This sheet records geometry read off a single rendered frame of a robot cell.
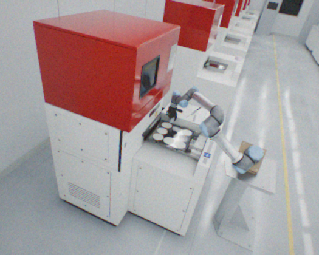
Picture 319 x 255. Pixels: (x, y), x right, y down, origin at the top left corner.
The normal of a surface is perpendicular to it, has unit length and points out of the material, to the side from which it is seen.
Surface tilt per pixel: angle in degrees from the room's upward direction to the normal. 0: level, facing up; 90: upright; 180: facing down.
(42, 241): 0
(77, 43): 90
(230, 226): 0
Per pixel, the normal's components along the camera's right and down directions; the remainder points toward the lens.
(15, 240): 0.13, -0.82
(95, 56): -0.39, 0.48
